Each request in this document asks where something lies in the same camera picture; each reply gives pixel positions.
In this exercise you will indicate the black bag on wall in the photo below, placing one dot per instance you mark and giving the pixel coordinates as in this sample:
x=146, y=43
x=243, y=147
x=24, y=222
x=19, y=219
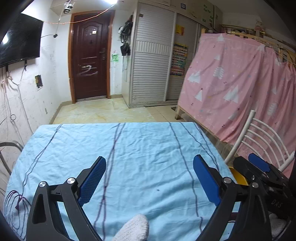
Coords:
x=125, y=34

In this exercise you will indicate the pink tree-print curtain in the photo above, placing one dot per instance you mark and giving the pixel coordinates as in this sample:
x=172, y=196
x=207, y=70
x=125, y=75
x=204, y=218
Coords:
x=230, y=76

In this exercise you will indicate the dark red door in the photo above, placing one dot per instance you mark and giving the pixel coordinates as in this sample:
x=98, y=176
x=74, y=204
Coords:
x=89, y=49

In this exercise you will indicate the ceiling lamp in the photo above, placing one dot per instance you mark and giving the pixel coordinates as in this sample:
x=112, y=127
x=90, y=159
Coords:
x=111, y=2

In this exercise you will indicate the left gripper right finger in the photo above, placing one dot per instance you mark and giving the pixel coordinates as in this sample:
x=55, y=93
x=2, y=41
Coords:
x=209, y=178

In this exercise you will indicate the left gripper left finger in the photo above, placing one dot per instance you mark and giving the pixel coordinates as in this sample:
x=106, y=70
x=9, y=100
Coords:
x=89, y=179

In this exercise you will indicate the black wall television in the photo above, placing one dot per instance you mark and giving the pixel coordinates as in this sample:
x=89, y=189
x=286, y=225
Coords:
x=22, y=41

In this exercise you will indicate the white security camera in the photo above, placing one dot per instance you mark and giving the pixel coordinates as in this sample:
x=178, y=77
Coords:
x=67, y=7

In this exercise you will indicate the white louvered wardrobe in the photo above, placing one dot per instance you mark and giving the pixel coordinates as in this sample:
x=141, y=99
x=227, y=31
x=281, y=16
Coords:
x=156, y=30

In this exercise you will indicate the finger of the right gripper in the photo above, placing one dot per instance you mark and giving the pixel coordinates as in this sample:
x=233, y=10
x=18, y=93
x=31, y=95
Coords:
x=259, y=162

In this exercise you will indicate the colourful wall poster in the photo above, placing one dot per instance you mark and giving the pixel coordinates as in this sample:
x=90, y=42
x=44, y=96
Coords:
x=179, y=58

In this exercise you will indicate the left white gloved hand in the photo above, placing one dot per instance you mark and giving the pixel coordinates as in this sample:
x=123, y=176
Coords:
x=136, y=229

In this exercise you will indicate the white metal chair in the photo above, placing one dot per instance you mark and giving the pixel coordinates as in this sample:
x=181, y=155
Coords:
x=261, y=139

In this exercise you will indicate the light blue bed sheet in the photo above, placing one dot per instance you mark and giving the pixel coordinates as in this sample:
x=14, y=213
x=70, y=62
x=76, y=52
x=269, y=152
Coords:
x=149, y=172

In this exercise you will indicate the orange yellow trash bin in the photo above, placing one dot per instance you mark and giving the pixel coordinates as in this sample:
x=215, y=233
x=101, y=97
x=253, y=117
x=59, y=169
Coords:
x=240, y=179

